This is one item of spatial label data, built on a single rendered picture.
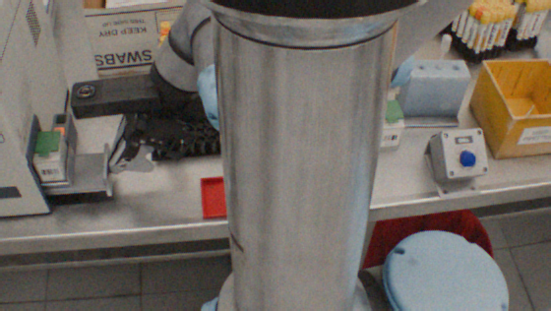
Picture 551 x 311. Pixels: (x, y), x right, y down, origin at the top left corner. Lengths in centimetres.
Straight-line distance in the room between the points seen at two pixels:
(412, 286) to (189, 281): 133
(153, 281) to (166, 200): 95
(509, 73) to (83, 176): 71
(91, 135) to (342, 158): 71
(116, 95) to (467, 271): 45
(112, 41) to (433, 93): 54
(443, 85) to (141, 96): 47
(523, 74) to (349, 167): 77
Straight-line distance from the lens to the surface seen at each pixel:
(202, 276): 176
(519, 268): 194
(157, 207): 83
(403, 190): 86
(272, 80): 24
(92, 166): 85
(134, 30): 98
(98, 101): 70
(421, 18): 41
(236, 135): 27
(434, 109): 95
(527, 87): 105
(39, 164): 81
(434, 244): 50
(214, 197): 83
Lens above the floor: 155
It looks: 50 degrees down
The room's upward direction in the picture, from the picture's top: 3 degrees clockwise
